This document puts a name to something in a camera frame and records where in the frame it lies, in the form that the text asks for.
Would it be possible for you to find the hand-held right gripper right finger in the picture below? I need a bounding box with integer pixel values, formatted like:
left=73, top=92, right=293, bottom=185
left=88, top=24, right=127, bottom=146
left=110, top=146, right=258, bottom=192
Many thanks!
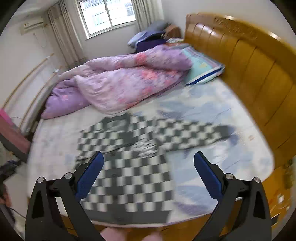
left=194, top=151, right=273, bottom=241

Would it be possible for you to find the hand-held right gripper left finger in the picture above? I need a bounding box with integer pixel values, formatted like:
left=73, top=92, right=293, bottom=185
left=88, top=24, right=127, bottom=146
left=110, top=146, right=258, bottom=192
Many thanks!
left=25, top=151, right=104, bottom=241

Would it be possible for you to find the black white checkered garment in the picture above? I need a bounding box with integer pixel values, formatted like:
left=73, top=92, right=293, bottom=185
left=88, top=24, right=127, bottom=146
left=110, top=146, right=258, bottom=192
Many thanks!
left=74, top=113, right=236, bottom=226

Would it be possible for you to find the bed with pale printed sheet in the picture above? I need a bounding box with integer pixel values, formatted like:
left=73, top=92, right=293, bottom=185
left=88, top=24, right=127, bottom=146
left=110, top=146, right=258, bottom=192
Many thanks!
left=26, top=76, right=275, bottom=232

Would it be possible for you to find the dark cloth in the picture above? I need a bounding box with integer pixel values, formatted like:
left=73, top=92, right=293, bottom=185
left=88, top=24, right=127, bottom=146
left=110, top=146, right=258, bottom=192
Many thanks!
left=0, top=160, right=22, bottom=183

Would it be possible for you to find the pink covered furniture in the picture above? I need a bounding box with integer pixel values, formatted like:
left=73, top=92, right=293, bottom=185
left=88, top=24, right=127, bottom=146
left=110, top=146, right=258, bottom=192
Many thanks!
left=0, top=108, right=31, bottom=163

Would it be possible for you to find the bamboo pole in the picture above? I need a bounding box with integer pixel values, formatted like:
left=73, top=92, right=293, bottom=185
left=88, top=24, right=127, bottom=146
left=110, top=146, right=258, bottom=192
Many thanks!
left=2, top=53, right=55, bottom=109
left=20, top=67, right=62, bottom=128

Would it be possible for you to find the purple floral quilt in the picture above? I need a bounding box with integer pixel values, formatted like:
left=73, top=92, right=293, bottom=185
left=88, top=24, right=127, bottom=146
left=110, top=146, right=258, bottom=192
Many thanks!
left=40, top=44, right=193, bottom=120

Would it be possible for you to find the teal blue-edged pillow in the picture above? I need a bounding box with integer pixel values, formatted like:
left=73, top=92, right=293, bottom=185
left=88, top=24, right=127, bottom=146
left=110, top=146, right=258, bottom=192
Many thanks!
left=180, top=45, right=226, bottom=87

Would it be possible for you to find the wooden headboard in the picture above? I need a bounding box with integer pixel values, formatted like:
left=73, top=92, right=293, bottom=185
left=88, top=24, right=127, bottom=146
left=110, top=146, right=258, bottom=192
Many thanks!
left=184, top=13, right=296, bottom=167

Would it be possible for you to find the long beige curtain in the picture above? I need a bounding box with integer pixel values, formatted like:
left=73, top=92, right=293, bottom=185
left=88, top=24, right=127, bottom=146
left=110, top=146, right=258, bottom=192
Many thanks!
left=47, top=0, right=86, bottom=70

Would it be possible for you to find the stack of folded blue bedding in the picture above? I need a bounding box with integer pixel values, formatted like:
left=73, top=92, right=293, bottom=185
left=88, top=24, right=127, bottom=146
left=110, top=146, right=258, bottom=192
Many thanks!
left=128, top=21, right=173, bottom=53

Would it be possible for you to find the wooden nightstand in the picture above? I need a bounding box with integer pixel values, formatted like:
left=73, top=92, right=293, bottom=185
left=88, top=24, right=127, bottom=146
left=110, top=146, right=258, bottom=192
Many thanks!
left=166, top=25, right=182, bottom=39

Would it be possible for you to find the window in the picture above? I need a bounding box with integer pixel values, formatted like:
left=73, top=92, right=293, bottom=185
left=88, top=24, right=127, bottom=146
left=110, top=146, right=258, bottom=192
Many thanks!
left=77, top=0, right=137, bottom=39

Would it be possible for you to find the white air conditioner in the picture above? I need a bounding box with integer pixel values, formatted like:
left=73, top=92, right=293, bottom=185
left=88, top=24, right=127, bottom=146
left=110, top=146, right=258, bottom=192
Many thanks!
left=20, top=16, right=45, bottom=36

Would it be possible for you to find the short beige curtain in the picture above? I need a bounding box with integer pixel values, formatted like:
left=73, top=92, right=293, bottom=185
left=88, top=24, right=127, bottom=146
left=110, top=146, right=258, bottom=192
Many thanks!
left=132, top=0, right=163, bottom=33

